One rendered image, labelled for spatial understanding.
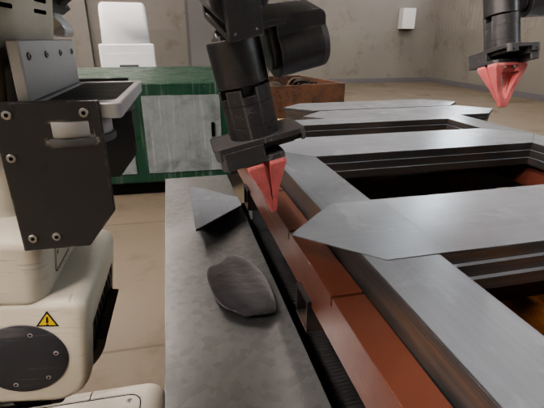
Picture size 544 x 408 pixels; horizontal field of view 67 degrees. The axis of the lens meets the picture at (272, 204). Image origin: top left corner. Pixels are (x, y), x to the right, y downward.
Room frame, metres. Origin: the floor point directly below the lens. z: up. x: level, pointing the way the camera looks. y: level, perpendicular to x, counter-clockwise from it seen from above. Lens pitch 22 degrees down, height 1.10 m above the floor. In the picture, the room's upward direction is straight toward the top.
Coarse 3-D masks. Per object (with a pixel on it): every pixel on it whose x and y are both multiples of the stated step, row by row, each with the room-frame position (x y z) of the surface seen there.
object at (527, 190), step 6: (522, 186) 0.67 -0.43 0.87; (528, 186) 0.67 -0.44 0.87; (534, 186) 0.67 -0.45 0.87; (540, 186) 0.67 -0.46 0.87; (522, 192) 0.64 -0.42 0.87; (528, 192) 0.64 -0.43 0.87; (534, 192) 0.64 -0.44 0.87; (540, 192) 0.64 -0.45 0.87; (534, 198) 0.61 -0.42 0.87; (540, 198) 0.61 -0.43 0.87
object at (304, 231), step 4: (304, 224) 0.51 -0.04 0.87; (300, 228) 0.50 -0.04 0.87; (304, 228) 0.50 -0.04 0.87; (308, 228) 0.50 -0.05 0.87; (292, 232) 0.49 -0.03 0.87; (296, 232) 0.49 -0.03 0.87; (300, 232) 0.49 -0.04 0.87; (304, 232) 0.49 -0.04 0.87; (308, 232) 0.49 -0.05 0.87; (312, 232) 0.49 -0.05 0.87; (296, 236) 0.47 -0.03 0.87; (300, 236) 0.47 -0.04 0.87; (304, 236) 0.47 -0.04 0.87; (308, 236) 0.47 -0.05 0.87; (312, 236) 0.47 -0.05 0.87; (316, 236) 0.47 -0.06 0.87; (312, 240) 0.46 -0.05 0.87; (316, 240) 0.46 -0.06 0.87; (320, 240) 0.46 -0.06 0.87
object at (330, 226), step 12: (324, 216) 0.54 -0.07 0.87; (336, 216) 0.54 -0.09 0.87; (312, 228) 0.50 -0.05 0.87; (324, 228) 0.50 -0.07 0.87; (336, 228) 0.50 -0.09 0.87; (348, 228) 0.50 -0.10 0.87; (324, 240) 0.46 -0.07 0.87; (336, 240) 0.46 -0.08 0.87; (348, 240) 0.46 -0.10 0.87; (360, 240) 0.46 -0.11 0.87; (360, 252) 0.43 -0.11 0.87; (372, 252) 0.43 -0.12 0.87
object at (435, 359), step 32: (320, 128) 1.22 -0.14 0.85; (352, 128) 1.24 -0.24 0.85; (384, 128) 1.26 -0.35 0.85; (416, 128) 1.29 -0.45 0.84; (448, 128) 1.29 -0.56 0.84; (352, 160) 0.88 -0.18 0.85; (384, 160) 0.89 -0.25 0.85; (416, 160) 0.91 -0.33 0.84; (448, 160) 0.93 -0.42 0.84; (480, 160) 0.95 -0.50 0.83; (512, 160) 0.97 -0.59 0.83; (288, 192) 0.74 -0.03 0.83; (352, 256) 0.45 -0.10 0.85; (448, 256) 0.43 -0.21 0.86; (480, 256) 0.44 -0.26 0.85; (512, 256) 0.45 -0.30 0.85; (384, 288) 0.37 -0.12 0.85; (416, 320) 0.31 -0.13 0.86; (416, 352) 0.31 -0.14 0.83; (448, 352) 0.27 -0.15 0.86; (448, 384) 0.26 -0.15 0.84
